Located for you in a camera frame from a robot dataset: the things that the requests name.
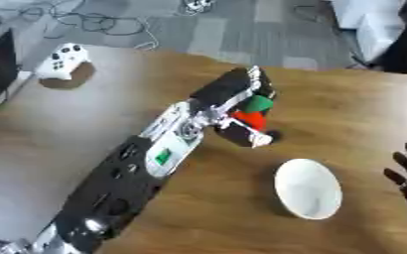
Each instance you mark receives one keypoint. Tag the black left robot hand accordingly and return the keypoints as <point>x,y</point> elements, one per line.
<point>227,87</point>

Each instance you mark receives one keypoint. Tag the white bowl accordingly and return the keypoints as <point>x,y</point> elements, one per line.
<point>308,188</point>

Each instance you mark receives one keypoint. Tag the white game controller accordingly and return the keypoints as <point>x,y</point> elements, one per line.
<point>62,61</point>

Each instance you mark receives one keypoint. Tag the red and green toy fruit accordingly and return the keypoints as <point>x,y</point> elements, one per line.
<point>254,112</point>

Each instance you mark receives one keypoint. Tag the white power strip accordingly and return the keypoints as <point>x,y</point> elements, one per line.
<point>196,5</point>

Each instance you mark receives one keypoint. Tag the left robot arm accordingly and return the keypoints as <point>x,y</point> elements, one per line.
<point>120,185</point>

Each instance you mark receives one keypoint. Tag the white box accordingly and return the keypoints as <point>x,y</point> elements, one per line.
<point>369,25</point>

